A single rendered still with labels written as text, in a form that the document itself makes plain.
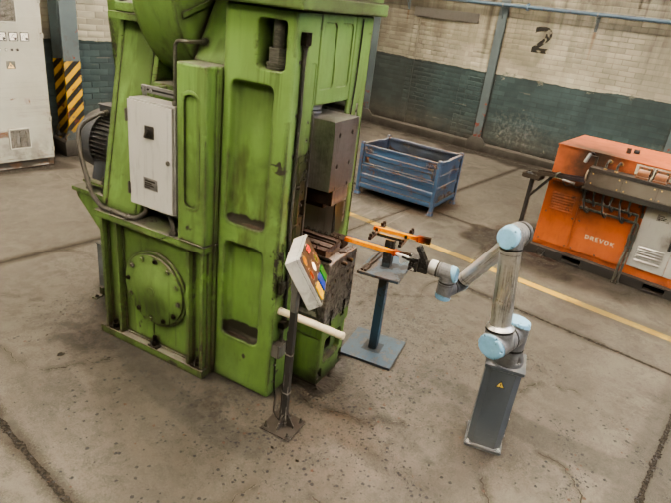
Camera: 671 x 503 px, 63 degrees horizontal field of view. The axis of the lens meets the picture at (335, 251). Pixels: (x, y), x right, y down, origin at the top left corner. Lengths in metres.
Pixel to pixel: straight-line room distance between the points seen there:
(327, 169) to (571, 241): 3.98
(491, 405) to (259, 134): 2.04
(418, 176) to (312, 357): 3.95
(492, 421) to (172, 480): 1.82
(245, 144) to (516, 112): 8.27
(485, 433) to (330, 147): 1.92
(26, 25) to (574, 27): 8.13
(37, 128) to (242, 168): 5.08
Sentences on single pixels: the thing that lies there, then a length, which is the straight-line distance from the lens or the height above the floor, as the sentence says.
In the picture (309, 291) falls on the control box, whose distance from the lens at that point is 2.75.
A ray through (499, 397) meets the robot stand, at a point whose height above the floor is 0.40.
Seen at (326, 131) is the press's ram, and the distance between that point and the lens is 3.08.
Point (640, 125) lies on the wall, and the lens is 10.37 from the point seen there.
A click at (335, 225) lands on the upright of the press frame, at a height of 1.00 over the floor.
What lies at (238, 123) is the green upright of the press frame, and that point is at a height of 1.69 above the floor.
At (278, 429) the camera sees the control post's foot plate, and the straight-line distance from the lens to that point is 3.45.
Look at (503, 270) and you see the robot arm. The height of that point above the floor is 1.21.
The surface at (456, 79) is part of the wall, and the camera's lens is 11.47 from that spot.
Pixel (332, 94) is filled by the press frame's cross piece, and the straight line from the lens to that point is 3.25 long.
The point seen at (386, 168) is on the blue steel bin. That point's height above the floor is 0.45.
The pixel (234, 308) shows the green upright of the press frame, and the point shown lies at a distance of 3.57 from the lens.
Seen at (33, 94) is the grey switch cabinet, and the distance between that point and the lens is 7.91.
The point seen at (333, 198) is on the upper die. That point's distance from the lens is 3.22.
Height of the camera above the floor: 2.36
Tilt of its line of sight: 24 degrees down
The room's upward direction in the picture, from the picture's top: 7 degrees clockwise
